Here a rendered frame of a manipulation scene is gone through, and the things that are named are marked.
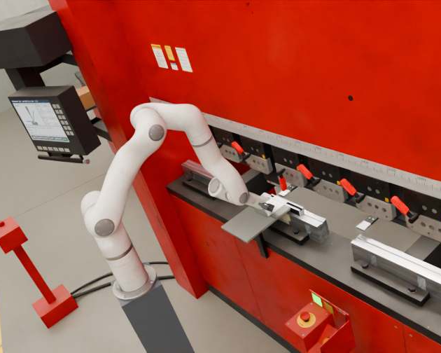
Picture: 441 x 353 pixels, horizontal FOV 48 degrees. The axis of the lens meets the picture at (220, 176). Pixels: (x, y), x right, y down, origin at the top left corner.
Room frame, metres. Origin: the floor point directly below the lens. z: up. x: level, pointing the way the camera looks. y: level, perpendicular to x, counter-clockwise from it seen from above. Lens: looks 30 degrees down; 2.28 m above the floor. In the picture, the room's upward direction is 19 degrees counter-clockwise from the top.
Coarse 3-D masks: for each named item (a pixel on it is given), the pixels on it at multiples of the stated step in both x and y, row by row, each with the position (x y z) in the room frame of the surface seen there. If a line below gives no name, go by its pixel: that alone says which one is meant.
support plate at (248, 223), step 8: (248, 208) 1.83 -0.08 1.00; (280, 208) 1.75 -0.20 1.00; (288, 208) 1.73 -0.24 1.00; (240, 216) 1.79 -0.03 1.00; (248, 216) 1.77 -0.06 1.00; (256, 216) 1.75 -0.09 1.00; (264, 216) 1.73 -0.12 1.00; (280, 216) 1.70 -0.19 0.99; (224, 224) 1.77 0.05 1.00; (232, 224) 1.75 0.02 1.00; (240, 224) 1.73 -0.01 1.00; (248, 224) 1.71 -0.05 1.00; (256, 224) 1.70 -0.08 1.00; (264, 224) 1.68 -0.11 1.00; (232, 232) 1.70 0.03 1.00; (240, 232) 1.68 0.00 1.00; (248, 232) 1.66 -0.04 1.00; (256, 232) 1.64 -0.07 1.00; (248, 240) 1.61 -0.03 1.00
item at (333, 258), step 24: (168, 192) 2.49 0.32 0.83; (192, 192) 2.33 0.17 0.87; (216, 216) 2.06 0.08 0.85; (288, 240) 1.67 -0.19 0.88; (312, 240) 1.62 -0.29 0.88; (336, 240) 1.57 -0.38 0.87; (312, 264) 1.49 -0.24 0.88; (336, 264) 1.44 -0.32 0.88; (360, 288) 1.29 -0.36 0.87; (384, 312) 1.18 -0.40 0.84; (408, 312) 1.11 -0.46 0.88; (432, 312) 1.08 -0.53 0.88; (432, 336) 1.02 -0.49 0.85
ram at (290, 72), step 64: (128, 0) 2.38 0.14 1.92; (192, 0) 1.92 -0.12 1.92; (256, 0) 1.60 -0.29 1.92; (320, 0) 1.36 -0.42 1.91; (384, 0) 1.18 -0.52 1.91; (192, 64) 2.05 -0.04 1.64; (256, 64) 1.68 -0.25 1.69; (320, 64) 1.40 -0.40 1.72; (384, 64) 1.20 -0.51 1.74; (320, 128) 1.45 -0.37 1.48; (384, 128) 1.22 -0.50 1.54
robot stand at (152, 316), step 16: (160, 288) 1.52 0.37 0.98; (128, 304) 1.48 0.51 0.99; (144, 304) 1.50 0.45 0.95; (160, 304) 1.51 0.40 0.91; (144, 320) 1.49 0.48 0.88; (160, 320) 1.51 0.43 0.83; (176, 320) 1.52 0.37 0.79; (144, 336) 1.48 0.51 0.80; (160, 336) 1.50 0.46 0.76; (176, 336) 1.51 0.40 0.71; (160, 352) 1.49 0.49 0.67; (176, 352) 1.51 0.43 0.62; (192, 352) 1.52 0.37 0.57
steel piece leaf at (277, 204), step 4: (272, 200) 1.82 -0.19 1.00; (276, 200) 1.81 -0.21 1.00; (272, 204) 1.80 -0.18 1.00; (276, 204) 1.79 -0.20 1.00; (280, 204) 1.78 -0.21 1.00; (284, 204) 1.77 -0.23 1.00; (256, 208) 1.78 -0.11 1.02; (276, 208) 1.76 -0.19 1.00; (260, 212) 1.76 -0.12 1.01; (264, 212) 1.73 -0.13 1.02; (268, 212) 1.75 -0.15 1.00; (272, 212) 1.74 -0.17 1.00
